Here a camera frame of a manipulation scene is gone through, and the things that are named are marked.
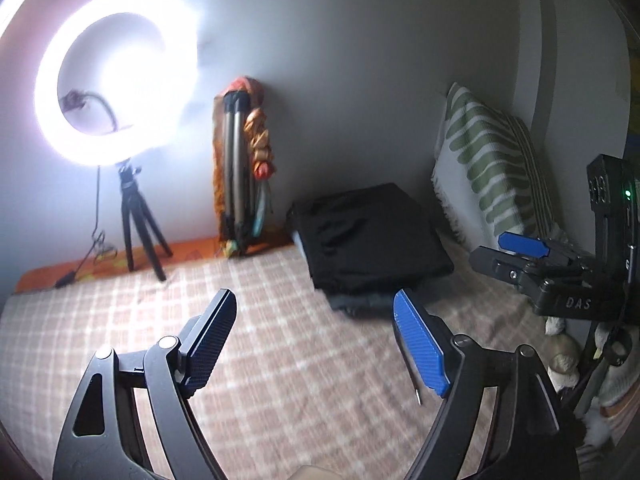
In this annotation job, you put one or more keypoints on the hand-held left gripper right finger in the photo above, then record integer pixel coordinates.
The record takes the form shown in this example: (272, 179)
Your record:
(425, 350)

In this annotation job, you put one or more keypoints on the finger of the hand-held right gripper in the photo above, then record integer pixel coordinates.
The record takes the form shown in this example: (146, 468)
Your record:
(500, 267)
(522, 245)

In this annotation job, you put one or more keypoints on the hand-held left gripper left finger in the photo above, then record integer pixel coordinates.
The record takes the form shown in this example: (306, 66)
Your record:
(207, 345)

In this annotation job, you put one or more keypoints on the black pants with yellow print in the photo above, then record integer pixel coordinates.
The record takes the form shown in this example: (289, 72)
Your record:
(365, 240)

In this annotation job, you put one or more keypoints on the pale plush toy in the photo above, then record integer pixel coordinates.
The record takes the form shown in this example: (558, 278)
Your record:
(562, 357)

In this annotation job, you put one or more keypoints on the green striped pillow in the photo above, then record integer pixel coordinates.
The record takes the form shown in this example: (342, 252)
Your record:
(530, 160)

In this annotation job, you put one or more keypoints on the checked blanket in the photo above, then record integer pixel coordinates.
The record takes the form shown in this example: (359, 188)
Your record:
(300, 360)

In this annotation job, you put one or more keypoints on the orange bed sheet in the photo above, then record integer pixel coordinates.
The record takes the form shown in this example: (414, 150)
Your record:
(190, 252)

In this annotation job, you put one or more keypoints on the white pillow with green pattern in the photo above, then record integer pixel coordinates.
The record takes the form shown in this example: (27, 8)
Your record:
(480, 160)

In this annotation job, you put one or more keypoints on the small black tripod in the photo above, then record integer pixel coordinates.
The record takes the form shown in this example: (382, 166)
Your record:
(131, 200)

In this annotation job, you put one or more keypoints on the folded metal stand with cloth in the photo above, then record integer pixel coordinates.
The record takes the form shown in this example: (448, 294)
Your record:
(260, 130)

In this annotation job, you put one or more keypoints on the phone holder clip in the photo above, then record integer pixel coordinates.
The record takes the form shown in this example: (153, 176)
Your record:
(75, 100)

